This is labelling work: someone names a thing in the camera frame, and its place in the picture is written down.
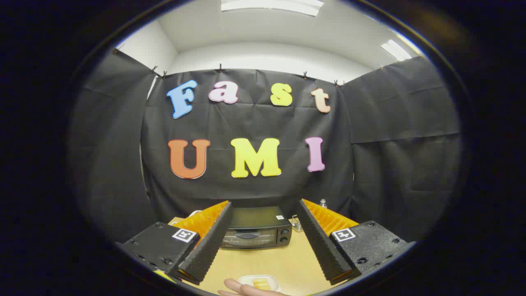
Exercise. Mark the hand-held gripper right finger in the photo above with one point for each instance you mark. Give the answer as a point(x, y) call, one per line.
point(322, 246)

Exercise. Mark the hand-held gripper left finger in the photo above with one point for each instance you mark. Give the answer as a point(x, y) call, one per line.
point(209, 246)

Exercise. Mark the black toaster oven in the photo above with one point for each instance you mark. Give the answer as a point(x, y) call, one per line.
point(257, 218)

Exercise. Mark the yellow sliced bread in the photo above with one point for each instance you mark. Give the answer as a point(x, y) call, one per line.
point(261, 283)

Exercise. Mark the white pop-up toaster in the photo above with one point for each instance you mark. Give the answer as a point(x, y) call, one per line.
point(195, 213)

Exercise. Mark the white oval plate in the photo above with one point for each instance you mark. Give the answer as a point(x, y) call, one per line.
point(245, 280)

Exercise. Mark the row of small cloth clips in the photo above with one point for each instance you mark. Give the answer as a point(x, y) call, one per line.
point(220, 67)

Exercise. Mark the ceiling light panel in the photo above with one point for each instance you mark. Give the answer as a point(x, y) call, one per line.
point(395, 50)
point(271, 5)

